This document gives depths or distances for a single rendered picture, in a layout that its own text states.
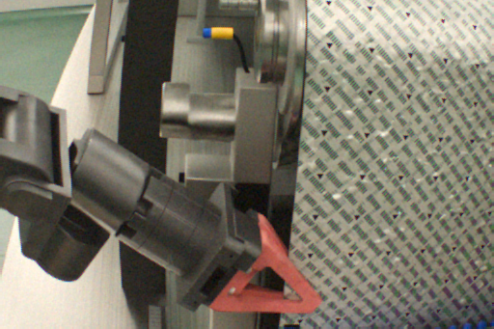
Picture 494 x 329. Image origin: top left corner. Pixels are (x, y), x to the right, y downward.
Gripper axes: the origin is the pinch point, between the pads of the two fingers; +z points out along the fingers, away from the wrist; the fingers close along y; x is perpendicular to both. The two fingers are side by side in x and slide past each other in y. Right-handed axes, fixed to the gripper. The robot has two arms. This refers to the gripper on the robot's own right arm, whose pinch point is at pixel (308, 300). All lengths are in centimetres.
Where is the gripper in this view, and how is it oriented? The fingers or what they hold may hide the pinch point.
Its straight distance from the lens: 80.5
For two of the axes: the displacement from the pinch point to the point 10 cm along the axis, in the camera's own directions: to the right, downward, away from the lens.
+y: 0.4, 3.4, -9.4
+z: 8.3, 5.1, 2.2
